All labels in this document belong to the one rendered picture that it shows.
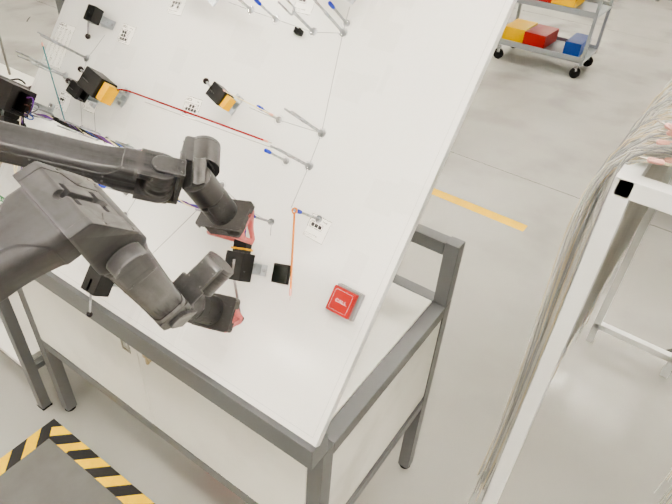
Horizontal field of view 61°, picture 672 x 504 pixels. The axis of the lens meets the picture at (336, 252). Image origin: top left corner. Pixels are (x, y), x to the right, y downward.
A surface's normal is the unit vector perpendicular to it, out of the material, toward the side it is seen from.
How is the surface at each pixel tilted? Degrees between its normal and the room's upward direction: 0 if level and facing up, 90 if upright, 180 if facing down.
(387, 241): 52
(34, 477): 0
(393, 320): 0
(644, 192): 90
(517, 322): 0
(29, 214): 34
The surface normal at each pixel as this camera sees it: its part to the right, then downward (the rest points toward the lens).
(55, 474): 0.05, -0.79
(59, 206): 0.15, -0.32
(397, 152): -0.42, -0.11
